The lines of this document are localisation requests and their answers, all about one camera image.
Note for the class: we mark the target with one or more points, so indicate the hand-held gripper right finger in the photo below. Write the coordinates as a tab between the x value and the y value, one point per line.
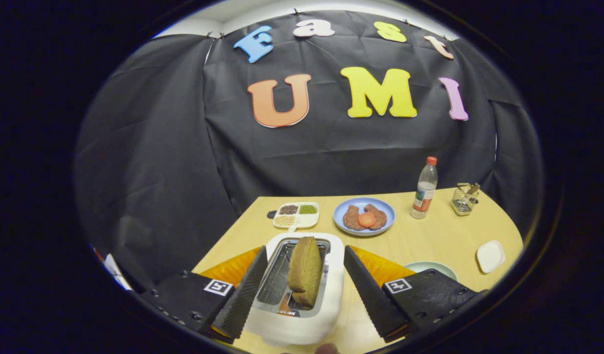
376	300

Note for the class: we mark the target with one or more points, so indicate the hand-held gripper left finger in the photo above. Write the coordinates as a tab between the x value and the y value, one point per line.
189	300

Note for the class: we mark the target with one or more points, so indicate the brown toast slice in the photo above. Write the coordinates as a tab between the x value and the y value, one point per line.
305	278

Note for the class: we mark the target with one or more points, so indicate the light green plate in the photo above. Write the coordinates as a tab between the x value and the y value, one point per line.
432	267

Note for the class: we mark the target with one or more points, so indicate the white toaster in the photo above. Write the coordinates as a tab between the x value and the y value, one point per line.
302	324

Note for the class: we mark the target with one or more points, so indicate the red tomato slice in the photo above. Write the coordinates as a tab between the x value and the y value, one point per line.
366	219

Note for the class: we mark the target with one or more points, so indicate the brown meat piece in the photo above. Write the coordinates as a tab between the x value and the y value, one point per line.
351	218
379	216

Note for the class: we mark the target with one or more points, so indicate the blue plate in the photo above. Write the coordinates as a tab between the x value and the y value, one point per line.
388	214

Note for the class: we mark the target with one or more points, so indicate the white divided seasoning tray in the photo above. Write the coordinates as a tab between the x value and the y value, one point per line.
302	223

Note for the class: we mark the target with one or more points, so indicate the clear bottle red cap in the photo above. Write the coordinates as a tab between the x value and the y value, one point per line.
424	191

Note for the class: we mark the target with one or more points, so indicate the white rectangular dish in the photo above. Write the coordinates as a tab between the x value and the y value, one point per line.
490	255

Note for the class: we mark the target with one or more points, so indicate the metal mesh utensil holder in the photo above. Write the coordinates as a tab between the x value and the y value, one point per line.
463	204

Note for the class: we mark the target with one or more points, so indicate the black backdrop cloth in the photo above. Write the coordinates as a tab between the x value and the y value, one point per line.
282	157

